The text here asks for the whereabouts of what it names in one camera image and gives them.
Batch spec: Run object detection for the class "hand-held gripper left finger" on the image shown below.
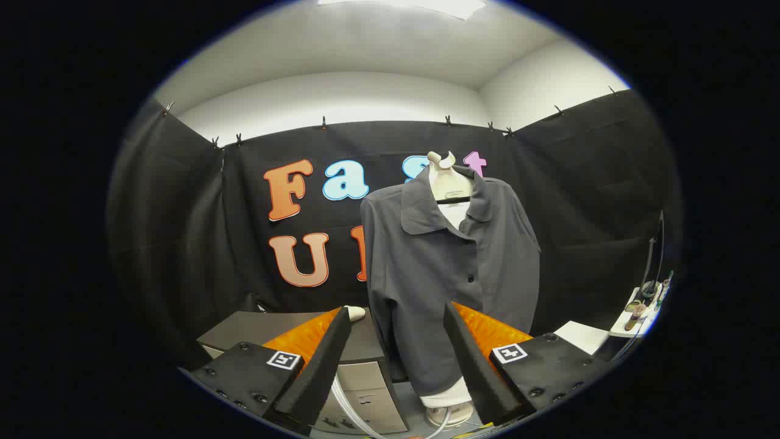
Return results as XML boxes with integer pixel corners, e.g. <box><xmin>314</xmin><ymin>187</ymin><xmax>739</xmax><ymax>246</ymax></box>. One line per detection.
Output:
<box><xmin>186</xmin><ymin>307</ymin><xmax>353</xmax><ymax>437</ymax></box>

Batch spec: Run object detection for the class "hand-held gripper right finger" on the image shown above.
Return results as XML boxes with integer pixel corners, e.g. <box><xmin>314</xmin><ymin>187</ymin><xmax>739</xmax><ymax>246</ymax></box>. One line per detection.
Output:
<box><xmin>443</xmin><ymin>301</ymin><xmax>615</xmax><ymax>426</ymax></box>

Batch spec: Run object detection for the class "grey button-up shirt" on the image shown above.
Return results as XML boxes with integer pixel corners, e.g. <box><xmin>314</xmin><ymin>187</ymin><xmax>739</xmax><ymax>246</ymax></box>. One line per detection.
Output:
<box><xmin>360</xmin><ymin>165</ymin><xmax>542</xmax><ymax>397</ymax></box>

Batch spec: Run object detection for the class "grey drawer cabinet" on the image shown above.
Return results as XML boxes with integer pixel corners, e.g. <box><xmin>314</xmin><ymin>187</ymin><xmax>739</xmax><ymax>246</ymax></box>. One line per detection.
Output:
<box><xmin>196</xmin><ymin>310</ymin><xmax>410</xmax><ymax>435</ymax></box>

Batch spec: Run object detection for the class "white table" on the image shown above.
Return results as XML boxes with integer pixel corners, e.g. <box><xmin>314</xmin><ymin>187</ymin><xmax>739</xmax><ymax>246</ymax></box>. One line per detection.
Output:
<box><xmin>553</xmin><ymin>321</ymin><xmax>611</xmax><ymax>356</ymax></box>

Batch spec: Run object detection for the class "white side desk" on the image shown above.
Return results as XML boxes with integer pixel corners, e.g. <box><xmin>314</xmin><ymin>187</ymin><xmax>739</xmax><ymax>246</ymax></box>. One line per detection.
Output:
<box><xmin>608</xmin><ymin>285</ymin><xmax>664</xmax><ymax>340</ymax></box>

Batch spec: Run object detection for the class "brown drink bottle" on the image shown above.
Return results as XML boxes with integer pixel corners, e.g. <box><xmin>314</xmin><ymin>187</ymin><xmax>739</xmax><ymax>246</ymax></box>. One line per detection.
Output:
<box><xmin>624</xmin><ymin>302</ymin><xmax>647</xmax><ymax>332</ymax></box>

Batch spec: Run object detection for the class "white mannequin torso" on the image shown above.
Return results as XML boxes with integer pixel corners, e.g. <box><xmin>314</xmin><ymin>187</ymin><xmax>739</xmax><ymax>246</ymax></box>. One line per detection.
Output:
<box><xmin>419</xmin><ymin>151</ymin><xmax>477</xmax><ymax>427</ymax></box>

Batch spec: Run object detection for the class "green bottle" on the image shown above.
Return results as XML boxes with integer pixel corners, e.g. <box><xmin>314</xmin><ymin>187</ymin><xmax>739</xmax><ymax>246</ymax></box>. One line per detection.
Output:
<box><xmin>654</xmin><ymin>271</ymin><xmax>675</xmax><ymax>312</ymax></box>

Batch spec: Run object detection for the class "row of black cloth clips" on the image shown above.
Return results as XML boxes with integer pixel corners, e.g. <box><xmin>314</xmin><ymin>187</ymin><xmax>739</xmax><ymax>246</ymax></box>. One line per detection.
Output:
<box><xmin>161</xmin><ymin>85</ymin><xmax>617</xmax><ymax>151</ymax></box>

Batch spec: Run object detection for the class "ceiling light panel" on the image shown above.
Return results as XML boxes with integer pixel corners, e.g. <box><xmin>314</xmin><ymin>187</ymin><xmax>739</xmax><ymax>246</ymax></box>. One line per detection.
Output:
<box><xmin>317</xmin><ymin>0</ymin><xmax>487</xmax><ymax>21</ymax></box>

